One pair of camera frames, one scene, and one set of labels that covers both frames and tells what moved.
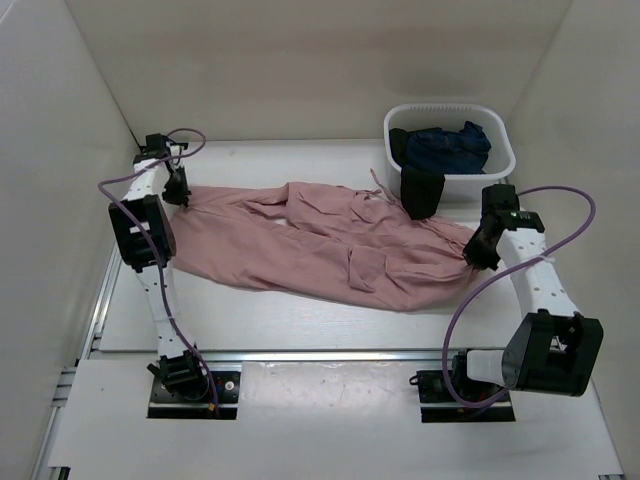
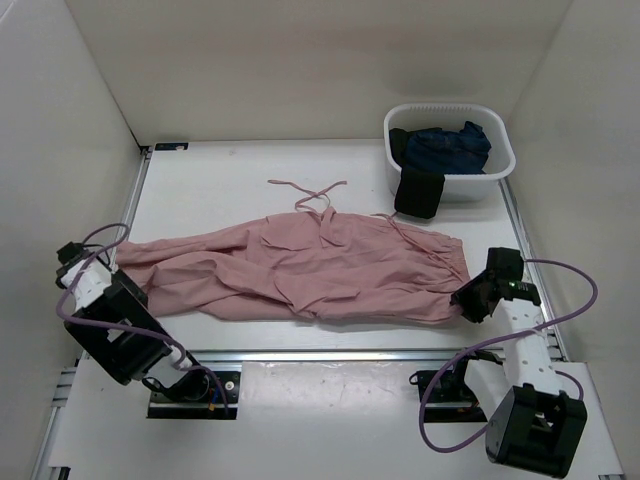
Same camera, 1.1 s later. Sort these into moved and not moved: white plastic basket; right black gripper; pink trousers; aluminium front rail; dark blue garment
Moved: right black gripper; pink trousers
Not moved: aluminium front rail; dark blue garment; white plastic basket
